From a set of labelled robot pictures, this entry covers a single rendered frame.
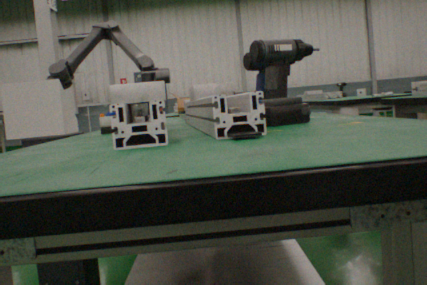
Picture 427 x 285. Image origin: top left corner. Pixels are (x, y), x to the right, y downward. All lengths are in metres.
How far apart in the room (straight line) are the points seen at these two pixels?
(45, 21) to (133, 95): 7.31
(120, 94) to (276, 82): 0.40
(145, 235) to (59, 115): 1.27
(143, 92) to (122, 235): 0.38
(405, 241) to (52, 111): 1.45
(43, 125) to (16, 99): 0.16
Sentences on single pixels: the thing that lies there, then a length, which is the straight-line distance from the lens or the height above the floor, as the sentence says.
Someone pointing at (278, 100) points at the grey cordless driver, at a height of 0.84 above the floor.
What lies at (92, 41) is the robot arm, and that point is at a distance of 2.01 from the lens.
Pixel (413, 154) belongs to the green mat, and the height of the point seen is 0.78.
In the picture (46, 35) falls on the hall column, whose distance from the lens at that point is 8.02.
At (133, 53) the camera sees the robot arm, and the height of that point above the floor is 1.11.
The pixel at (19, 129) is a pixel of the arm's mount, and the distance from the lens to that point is 1.78.
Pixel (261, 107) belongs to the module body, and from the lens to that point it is 0.75.
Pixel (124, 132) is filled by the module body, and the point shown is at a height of 0.81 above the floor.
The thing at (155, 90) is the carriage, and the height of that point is 0.89.
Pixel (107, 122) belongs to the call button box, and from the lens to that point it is 1.38.
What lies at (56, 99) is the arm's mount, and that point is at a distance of 1.72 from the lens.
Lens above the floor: 0.85
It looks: 3 degrees down
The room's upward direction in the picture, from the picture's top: 5 degrees counter-clockwise
